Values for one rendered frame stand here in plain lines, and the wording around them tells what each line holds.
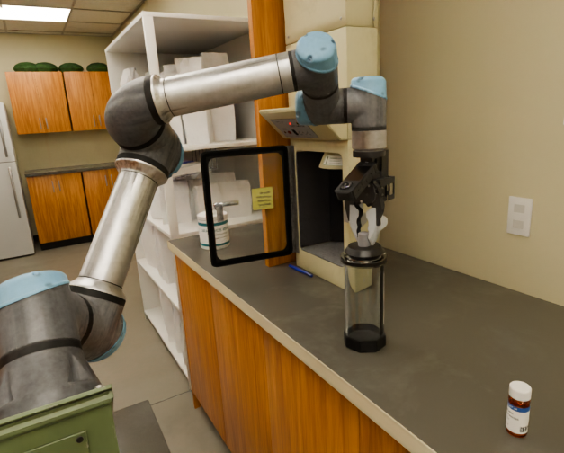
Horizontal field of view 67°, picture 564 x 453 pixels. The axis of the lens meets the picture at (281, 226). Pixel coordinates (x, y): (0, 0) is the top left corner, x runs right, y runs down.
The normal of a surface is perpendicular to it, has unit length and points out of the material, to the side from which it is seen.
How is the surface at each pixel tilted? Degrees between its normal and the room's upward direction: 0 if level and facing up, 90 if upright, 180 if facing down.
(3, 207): 90
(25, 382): 33
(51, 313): 52
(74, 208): 90
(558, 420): 0
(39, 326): 47
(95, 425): 90
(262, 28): 90
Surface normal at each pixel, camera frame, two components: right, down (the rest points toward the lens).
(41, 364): 0.18, -0.75
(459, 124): -0.86, 0.18
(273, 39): 0.50, 0.19
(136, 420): -0.06, -0.97
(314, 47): -0.15, -0.37
